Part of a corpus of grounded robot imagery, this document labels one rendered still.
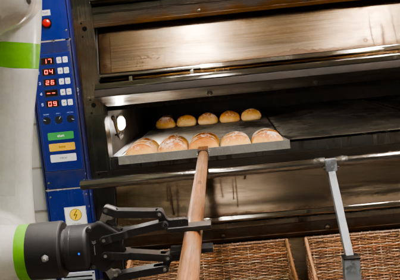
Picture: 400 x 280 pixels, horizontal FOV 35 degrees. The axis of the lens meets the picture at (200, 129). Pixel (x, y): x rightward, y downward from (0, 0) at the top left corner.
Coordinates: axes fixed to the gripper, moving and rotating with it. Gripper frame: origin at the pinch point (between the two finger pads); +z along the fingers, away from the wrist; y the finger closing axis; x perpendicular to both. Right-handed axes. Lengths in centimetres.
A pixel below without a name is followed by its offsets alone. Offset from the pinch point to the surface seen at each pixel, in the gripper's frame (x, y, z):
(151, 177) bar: -79, 3, -14
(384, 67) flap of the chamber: -100, -21, 59
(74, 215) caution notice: -114, 20, -46
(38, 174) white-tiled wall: -118, 5, -57
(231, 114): -207, -2, 13
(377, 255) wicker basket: -109, 42, 55
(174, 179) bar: -79, 4, -8
